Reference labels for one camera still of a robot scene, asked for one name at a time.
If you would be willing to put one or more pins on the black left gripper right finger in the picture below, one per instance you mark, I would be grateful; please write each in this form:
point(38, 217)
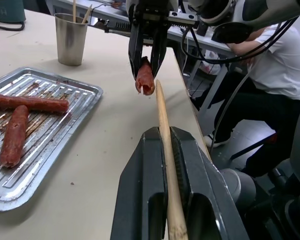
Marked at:
point(205, 185)

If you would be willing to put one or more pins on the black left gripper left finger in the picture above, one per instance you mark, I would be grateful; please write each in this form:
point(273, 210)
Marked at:
point(137, 185)

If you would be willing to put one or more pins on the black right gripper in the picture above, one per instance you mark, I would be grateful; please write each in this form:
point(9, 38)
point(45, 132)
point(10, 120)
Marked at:
point(152, 12)

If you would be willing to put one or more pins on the red sausage with torn end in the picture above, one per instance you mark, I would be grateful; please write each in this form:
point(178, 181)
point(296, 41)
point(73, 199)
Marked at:
point(145, 80)

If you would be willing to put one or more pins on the long wooden skewer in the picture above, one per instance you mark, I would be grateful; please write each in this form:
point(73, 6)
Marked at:
point(168, 150)

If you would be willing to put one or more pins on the thin wooden skewer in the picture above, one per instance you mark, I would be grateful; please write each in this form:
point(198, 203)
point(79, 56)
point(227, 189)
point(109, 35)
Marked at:
point(86, 15)
point(74, 11)

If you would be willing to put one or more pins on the stainless steel cup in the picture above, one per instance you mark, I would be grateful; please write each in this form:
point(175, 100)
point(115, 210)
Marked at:
point(70, 40)

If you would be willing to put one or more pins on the ribbed metal baking tray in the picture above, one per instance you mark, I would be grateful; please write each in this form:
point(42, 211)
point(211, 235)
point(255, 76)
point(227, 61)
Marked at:
point(52, 120)

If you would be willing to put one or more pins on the long red sausage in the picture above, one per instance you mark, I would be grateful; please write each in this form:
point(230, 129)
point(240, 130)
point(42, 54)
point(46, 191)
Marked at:
point(35, 102)

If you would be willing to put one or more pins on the short thick red sausage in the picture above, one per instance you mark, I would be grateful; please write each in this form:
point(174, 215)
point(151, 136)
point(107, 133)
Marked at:
point(13, 136)

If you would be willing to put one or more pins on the black device on desk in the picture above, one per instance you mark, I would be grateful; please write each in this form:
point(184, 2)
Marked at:
point(117, 26)

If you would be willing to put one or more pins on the white plastic bag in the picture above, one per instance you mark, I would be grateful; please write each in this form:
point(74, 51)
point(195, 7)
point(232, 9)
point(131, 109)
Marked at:
point(211, 65)

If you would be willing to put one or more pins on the silver robot body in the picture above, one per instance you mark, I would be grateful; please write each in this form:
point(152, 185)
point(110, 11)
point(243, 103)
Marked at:
point(272, 200)

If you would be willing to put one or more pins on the seated person in white shirt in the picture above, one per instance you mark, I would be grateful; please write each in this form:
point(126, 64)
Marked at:
point(277, 75)

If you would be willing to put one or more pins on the teal round container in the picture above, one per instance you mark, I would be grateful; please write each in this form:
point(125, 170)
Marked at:
point(7, 10)

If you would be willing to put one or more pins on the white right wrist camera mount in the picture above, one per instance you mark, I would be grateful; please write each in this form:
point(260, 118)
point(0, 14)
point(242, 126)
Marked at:
point(212, 10)

